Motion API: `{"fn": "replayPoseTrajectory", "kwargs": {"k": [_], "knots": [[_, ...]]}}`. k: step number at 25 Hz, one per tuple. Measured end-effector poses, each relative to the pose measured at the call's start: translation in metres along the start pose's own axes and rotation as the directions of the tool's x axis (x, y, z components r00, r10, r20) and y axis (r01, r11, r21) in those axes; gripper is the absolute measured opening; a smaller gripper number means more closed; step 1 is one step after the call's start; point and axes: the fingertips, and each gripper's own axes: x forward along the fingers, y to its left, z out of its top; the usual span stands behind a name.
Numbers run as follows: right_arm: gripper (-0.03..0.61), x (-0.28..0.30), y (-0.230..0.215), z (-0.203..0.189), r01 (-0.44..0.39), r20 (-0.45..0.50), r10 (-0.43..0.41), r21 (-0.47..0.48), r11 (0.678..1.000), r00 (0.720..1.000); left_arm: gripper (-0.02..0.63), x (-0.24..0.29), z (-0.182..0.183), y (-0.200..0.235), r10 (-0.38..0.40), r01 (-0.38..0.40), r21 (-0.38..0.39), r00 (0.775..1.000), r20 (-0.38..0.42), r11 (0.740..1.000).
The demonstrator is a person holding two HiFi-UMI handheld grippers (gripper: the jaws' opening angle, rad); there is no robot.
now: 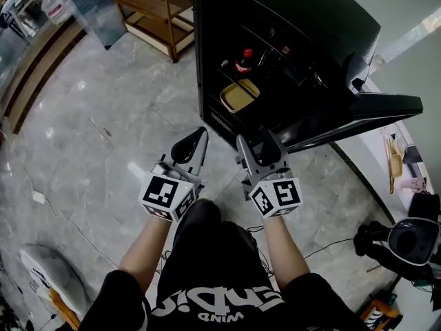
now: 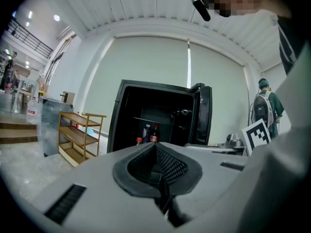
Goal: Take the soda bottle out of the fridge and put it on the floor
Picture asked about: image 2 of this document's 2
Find large clear water jug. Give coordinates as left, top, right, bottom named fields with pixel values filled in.
left=26, top=97, right=40, bottom=125

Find person's black printed shirt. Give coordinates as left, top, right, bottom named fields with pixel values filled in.
left=276, top=15, right=311, bottom=75

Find blue label drink bottle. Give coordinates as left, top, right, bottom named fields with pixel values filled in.
left=142, top=124, right=151, bottom=141

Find cardboard box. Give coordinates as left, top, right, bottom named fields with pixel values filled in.
left=60, top=90, right=76, bottom=106

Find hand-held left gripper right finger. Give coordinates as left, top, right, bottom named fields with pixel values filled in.
left=155, top=142, right=248, bottom=218

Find black head-worn camera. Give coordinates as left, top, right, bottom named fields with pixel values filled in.
left=190, top=0, right=211, bottom=22

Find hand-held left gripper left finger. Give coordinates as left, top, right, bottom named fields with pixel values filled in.
left=31, top=142, right=176, bottom=233

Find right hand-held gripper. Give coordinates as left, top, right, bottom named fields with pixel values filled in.
left=183, top=118, right=272, bottom=157

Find red-capped dark bottle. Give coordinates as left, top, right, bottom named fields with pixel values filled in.
left=150, top=124, right=160, bottom=143

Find black railing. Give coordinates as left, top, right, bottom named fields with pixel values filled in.
left=6, top=15, right=54, bottom=58

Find white table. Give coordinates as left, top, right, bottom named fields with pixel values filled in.
left=14, top=78, right=39, bottom=112

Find grey metal cabinet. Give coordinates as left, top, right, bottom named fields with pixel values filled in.
left=38, top=95, right=74, bottom=158

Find grey roller blind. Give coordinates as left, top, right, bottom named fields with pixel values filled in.
left=189, top=41, right=245, bottom=146
left=83, top=35, right=190, bottom=137

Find wooden shelf cart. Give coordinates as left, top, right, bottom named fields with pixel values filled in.
left=57, top=111, right=107, bottom=167

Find wooden steps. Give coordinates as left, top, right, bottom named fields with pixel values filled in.
left=0, top=122, right=39, bottom=145

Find black mini fridge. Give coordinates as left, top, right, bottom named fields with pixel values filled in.
left=106, top=79, right=214, bottom=154

